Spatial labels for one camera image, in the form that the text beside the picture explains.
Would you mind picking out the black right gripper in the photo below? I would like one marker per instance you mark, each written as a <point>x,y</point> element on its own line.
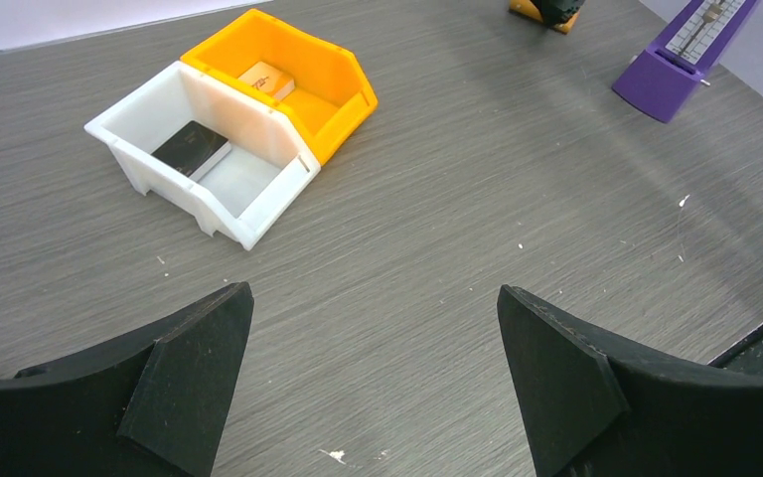
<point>557,12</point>

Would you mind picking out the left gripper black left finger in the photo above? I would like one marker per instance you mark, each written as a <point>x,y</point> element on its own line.
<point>150,402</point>

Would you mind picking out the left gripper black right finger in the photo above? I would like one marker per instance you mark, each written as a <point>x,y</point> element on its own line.
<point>595,403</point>

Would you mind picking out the orange card holder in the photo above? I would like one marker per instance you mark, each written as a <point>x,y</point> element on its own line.
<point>526,8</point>

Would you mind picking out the black card stack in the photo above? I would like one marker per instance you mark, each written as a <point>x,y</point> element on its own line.
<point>194,150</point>

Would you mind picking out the tan card stack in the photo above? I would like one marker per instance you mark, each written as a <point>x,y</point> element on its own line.
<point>269,80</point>

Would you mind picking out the purple metronome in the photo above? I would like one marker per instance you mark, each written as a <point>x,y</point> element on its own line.
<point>663,77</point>

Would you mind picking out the white plastic bin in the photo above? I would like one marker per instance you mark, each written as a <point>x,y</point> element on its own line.
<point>267,165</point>

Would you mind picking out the orange plastic bin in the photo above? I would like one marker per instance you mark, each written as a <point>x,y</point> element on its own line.
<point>332,96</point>

